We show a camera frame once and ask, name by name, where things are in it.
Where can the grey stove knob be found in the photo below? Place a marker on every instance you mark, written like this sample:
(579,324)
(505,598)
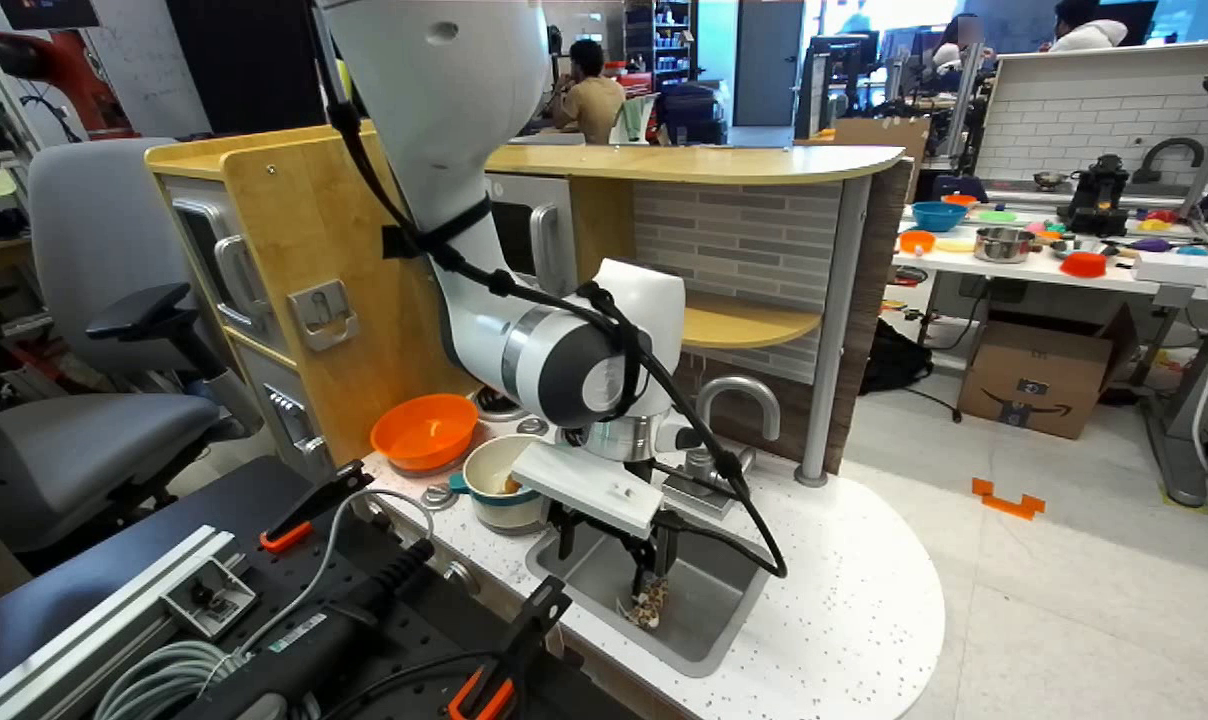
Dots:
(534,427)
(443,499)

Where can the black bag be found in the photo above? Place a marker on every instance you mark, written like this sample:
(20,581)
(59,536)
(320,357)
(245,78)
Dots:
(895,361)

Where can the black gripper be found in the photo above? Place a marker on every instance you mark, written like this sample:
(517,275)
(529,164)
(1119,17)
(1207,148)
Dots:
(667,491)

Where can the orange floor bracket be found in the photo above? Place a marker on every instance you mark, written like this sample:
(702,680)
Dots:
(1009,506)

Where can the black coffee machine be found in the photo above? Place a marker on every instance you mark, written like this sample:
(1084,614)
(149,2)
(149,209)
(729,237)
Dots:
(1099,199)

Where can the orange plastic bowl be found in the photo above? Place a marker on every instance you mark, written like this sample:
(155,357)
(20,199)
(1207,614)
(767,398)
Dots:
(426,433)

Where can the small orange bowl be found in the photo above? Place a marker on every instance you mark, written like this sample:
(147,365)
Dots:
(916,242)

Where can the wooden toy play kitchen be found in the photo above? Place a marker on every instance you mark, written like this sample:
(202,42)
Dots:
(326,226)

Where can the grey toy sink basin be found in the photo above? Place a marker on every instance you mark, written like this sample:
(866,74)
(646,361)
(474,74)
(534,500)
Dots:
(711,626)

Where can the blue bowl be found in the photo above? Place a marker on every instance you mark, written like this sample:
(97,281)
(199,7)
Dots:
(936,216)

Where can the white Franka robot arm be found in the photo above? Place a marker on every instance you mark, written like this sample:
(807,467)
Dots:
(428,81)

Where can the grey toy dispenser panel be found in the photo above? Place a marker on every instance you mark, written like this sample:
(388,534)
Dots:
(320,319)

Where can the silver toy microwave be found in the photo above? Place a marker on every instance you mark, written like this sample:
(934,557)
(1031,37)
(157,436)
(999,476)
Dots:
(549,253)

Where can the brown cardboard box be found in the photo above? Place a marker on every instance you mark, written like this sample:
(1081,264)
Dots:
(1031,373)

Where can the person with dark hair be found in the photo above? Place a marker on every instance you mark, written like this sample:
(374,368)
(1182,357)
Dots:
(957,37)

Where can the white work table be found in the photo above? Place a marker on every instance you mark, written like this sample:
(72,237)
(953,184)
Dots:
(1031,264)

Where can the grey office chair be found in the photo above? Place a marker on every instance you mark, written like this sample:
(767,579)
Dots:
(97,226)

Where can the grey metal mounting bracket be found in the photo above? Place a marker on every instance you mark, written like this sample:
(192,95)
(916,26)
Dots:
(211,598)

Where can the aluminium extrusion rail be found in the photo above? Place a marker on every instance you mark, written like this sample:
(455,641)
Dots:
(97,607)

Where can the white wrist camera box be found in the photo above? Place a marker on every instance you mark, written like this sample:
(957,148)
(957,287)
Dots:
(591,491)

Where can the red bowl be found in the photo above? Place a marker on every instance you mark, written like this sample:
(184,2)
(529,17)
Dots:
(1084,264)

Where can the silver toy faucet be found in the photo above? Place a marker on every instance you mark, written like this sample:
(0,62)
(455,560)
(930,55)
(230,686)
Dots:
(767,400)

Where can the white pegboard panel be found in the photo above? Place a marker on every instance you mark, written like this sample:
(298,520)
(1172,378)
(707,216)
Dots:
(1084,120)

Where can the seated person tan shirt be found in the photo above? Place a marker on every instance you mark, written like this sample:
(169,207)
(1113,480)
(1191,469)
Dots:
(591,106)

